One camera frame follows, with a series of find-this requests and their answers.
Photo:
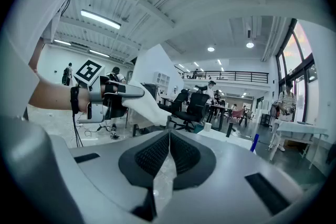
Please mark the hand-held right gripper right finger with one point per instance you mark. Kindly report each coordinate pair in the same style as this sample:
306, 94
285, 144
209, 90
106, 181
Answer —
231, 181

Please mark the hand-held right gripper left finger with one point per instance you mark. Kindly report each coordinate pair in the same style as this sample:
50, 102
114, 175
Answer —
99, 175

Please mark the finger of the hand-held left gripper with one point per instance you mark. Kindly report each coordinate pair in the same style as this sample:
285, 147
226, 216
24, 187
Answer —
131, 91

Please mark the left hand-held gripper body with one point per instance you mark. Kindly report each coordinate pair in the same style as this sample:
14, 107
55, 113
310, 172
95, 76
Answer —
95, 91

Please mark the white fluffy cloth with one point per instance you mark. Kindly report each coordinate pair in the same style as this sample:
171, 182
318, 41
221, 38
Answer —
149, 110

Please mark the person's left forearm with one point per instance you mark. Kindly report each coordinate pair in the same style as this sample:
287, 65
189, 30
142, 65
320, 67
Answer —
52, 97

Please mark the black wristband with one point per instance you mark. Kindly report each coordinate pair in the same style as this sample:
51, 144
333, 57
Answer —
74, 99

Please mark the long ceiling light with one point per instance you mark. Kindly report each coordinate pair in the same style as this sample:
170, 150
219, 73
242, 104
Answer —
62, 42
101, 19
99, 53

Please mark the black office chair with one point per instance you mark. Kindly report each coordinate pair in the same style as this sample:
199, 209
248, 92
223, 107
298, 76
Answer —
195, 110
177, 99

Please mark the dark work table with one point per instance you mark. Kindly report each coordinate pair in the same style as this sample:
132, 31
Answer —
219, 108

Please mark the stack of white boxes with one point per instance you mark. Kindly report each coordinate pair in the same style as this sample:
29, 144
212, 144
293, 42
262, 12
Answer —
262, 112

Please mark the white folding table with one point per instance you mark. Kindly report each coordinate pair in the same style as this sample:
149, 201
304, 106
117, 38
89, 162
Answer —
299, 128

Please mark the round ceiling light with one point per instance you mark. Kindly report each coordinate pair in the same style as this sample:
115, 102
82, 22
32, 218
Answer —
250, 45
211, 49

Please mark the black mezzanine railing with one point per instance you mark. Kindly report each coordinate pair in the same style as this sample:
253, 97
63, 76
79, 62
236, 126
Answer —
236, 76

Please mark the white air conditioner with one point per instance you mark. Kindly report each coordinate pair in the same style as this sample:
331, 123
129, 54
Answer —
248, 30

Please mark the large dark framed window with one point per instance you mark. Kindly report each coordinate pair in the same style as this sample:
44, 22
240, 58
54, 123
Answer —
296, 60

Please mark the blue post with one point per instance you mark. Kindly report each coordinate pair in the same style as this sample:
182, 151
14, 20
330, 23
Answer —
254, 143

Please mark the black post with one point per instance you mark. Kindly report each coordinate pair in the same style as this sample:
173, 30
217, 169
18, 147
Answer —
230, 129

